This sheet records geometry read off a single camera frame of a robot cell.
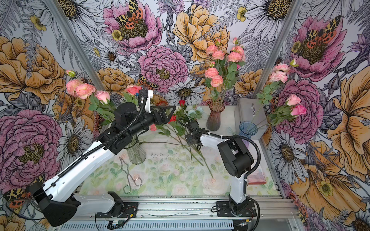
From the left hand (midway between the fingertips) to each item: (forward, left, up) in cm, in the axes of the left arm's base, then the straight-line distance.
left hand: (169, 111), depth 65 cm
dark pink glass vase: (+18, -26, -29) cm, 43 cm away
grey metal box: (+23, -51, -23) cm, 61 cm away
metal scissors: (-17, +21, -39) cm, 48 cm away
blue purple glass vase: (+5, -43, -21) cm, 48 cm away
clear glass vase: (-4, +22, -30) cm, 38 cm away
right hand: (+10, -14, -36) cm, 40 cm away
